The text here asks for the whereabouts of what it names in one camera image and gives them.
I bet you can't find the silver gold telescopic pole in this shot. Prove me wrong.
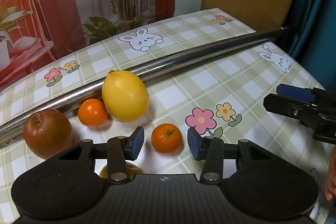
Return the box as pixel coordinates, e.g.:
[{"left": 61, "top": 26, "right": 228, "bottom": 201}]
[{"left": 1, "top": 27, "right": 288, "bottom": 143}]

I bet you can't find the red apple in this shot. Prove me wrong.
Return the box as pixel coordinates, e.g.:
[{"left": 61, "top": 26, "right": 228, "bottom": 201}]
[{"left": 23, "top": 109, "right": 75, "bottom": 159}]

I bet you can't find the small orange behind apple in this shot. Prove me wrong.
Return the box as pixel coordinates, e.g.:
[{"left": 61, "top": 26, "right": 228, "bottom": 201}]
[{"left": 77, "top": 98, "right": 108, "bottom": 127}]

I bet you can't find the teal curtain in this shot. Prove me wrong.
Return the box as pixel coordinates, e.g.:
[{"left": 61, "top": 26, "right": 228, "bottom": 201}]
[{"left": 284, "top": 0, "right": 335, "bottom": 92}]

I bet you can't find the right small orange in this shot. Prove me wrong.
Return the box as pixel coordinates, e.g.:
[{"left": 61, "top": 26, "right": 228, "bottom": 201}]
[{"left": 151, "top": 123, "right": 183, "bottom": 153}]

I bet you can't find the large yellow lemon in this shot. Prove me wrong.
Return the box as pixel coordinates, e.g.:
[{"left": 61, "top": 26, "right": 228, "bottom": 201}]
[{"left": 102, "top": 71, "right": 150, "bottom": 122}]

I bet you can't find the yellow-green round fruit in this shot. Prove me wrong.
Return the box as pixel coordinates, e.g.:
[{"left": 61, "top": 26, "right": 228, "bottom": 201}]
[{"left": 99, "top": 161, "right": 145, "bottom": 179}]

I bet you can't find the person hand at right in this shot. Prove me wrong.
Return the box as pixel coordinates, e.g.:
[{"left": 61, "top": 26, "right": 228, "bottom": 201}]
[{"left": 325, "top": 147, "right": 336, "bottom": 201}]

